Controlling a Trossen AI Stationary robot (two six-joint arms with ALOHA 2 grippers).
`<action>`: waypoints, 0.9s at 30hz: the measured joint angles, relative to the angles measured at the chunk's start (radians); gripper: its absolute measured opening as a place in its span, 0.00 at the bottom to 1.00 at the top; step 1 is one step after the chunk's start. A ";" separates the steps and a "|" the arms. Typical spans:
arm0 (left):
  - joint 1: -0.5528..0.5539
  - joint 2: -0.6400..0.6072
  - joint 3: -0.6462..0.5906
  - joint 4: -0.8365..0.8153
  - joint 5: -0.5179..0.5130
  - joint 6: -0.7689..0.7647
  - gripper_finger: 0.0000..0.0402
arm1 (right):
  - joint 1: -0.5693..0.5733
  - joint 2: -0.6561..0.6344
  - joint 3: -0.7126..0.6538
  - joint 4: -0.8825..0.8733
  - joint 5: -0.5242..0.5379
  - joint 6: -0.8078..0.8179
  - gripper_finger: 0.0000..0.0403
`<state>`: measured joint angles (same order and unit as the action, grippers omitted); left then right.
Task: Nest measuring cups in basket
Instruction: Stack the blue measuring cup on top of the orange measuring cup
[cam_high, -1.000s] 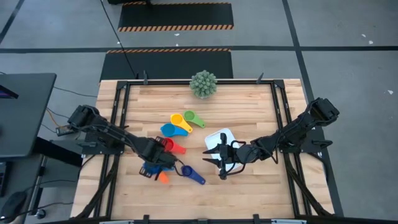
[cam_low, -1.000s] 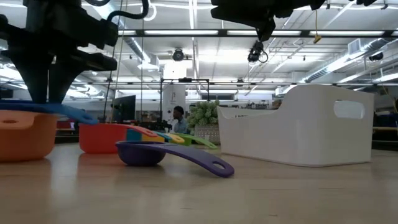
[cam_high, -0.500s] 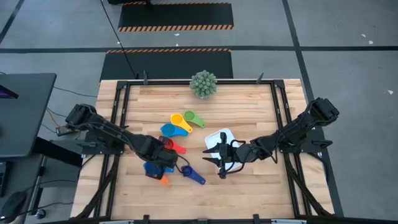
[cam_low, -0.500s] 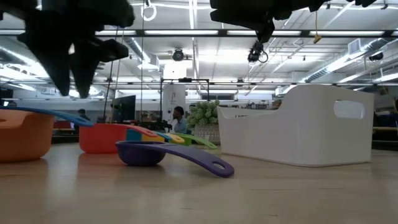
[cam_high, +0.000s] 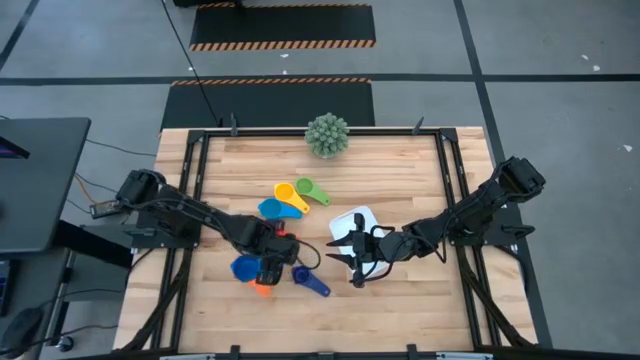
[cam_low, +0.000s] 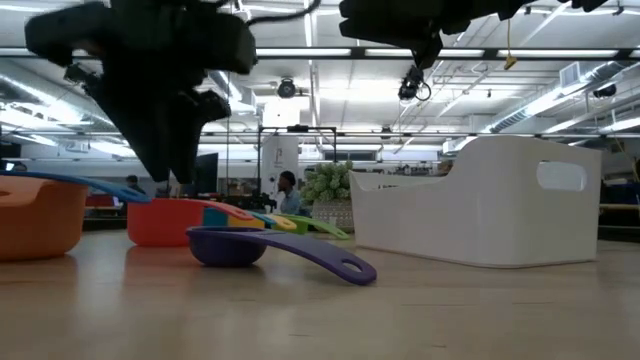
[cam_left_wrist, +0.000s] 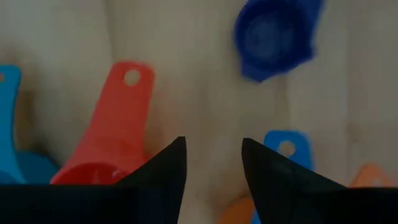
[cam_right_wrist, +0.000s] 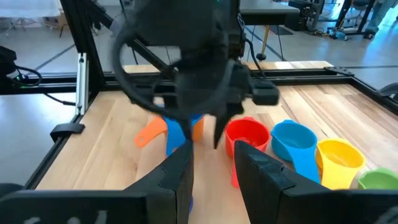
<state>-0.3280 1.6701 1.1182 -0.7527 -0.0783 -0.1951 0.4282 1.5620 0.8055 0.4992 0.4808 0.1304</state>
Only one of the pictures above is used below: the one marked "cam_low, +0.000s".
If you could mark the green measuring cup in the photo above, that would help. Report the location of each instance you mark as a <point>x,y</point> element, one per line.
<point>320,226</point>

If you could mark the black overhead rig beam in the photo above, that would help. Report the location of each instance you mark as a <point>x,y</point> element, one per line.
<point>357,52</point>

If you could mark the orange measuring cup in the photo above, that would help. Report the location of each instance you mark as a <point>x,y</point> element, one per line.
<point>40,220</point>

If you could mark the small dark blue measuring cup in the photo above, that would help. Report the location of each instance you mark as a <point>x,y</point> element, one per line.
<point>225,247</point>

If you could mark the person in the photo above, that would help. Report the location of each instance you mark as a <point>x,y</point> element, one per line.
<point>134,184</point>
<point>290,197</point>

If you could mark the yellow measuring cup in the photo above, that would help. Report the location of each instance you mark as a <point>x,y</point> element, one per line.
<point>282,223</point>

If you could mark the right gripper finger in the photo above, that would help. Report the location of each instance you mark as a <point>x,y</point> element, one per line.
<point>360,17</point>

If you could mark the black computer monitor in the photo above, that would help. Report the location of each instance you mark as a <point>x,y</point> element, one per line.
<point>206,172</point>

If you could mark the white plastic basket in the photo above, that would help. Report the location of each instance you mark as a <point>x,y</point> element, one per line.
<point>475,220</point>

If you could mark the red measuring cup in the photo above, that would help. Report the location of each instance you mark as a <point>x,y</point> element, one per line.
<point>160,222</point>

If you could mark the large blue measuring cup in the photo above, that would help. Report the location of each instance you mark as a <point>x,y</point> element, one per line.
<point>115,189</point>

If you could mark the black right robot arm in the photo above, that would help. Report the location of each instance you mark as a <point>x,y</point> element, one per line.
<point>512,6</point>

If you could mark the green succulent in grey pot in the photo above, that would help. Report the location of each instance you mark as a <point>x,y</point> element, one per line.
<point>327,187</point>

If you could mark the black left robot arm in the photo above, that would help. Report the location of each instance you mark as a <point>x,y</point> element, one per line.
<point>150,35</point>

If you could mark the round black ceiling camera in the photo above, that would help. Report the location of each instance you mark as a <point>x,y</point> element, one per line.
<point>286,88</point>

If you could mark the silver ceiling air duct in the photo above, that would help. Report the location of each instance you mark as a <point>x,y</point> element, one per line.
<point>540,100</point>

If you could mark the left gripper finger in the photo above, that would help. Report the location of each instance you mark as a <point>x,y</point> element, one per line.
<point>184,150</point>
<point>150,145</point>

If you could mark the light blue measuring cup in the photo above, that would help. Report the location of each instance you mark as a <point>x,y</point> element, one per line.
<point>215,217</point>

